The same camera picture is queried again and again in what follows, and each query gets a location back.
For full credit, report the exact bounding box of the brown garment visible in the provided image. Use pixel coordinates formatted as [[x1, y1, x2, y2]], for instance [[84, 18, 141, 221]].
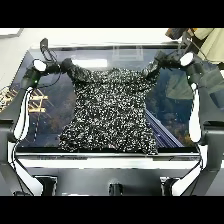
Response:
[[164, 27, 188, 40]]

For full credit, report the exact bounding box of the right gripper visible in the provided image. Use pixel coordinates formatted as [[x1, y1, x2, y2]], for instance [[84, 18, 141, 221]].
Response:
[[153, 50, 169, 69]]

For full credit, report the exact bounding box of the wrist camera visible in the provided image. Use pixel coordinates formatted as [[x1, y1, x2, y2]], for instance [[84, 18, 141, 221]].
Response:
[[179, 31, 194, 52], [39, 37, 50, 54]]

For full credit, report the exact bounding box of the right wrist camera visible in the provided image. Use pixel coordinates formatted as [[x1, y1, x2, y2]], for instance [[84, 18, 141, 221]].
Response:
[[179, 31, 194, 52]]

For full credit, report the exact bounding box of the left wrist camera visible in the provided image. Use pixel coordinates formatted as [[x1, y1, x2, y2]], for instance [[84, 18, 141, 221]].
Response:
[[39, 37, 50, 54]]

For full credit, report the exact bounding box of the silver frame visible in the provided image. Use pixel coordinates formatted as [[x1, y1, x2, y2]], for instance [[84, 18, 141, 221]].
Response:
[[0, 150, 224, 197]]

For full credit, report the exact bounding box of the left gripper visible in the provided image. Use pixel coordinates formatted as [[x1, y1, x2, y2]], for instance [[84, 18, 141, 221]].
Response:
[[60, 57, 74, 73]]

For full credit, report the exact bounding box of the beige garment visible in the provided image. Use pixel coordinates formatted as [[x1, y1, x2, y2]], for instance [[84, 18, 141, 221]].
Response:
[[194, 27, 224, 65]]

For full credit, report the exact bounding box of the black white speckled garment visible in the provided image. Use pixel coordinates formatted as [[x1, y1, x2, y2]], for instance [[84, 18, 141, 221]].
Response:
[[58, 60, 162, 156]]

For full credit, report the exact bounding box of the black cable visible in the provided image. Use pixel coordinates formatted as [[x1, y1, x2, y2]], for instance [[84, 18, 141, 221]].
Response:
[[35, 49, 64, 90]]

